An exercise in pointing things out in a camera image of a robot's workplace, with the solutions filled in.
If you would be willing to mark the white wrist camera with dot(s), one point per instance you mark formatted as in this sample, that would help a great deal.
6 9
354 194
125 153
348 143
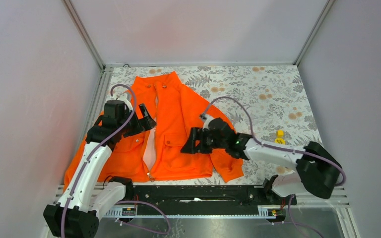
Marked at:
126 98
206 118

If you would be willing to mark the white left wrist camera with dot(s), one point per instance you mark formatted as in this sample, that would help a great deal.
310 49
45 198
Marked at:
126 98

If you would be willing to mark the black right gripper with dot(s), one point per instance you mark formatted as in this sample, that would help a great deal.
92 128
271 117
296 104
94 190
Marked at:
195 134

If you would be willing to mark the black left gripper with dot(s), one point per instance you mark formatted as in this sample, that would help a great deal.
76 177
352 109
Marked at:
142 124

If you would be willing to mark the yellow round tag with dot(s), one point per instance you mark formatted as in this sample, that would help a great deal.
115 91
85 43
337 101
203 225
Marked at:
280 140

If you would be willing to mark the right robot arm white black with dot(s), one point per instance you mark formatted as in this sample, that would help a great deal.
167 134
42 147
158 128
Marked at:
315 170

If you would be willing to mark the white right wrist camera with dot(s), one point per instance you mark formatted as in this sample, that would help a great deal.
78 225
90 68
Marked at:
206 118

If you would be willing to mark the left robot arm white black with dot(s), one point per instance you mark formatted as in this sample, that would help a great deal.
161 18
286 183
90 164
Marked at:
77 214

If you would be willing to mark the floral patterned table mat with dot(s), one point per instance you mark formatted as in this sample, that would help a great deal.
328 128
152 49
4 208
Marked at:
259 98

